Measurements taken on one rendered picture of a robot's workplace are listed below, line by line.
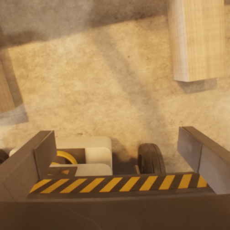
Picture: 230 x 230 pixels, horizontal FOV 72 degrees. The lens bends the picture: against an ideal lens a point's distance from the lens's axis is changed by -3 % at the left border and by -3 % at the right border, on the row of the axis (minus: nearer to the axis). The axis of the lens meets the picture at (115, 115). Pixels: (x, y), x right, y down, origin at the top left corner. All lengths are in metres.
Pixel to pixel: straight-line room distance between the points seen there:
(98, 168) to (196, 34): 0.37
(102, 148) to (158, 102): 0.23
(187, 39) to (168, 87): 0.16
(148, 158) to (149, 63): 0.27
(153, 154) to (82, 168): 0.19
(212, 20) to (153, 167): 0.37
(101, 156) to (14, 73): 0.36
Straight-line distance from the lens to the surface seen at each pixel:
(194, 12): 0.47
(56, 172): 0.34
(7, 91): 0.58
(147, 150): 0.45
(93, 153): 0.42
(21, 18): 0.58
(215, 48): 0.48
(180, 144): 0.17
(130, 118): 0.53
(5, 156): 0.64
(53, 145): 0.16
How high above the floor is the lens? 0.50
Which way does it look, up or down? 75 degrees down
